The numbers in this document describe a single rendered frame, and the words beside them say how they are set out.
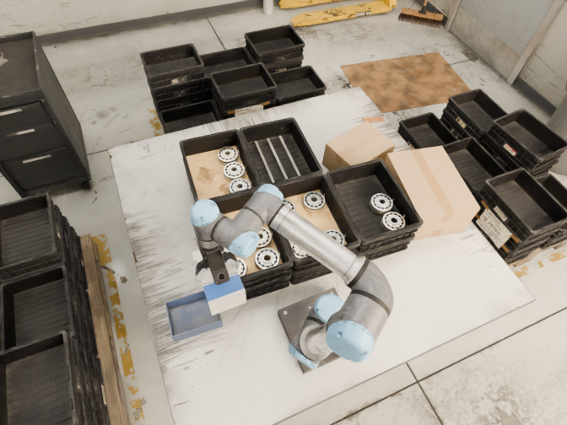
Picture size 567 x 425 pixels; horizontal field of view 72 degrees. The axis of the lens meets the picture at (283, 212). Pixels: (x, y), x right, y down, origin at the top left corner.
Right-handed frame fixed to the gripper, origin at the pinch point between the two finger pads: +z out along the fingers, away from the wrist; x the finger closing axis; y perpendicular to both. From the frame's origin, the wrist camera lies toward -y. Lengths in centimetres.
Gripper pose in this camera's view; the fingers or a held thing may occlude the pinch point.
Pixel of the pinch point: (218, 275)
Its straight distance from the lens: 133.3
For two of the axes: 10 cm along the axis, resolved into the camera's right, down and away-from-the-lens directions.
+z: -0.4, 5.8, 8.2
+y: -3.9, -7.6, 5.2
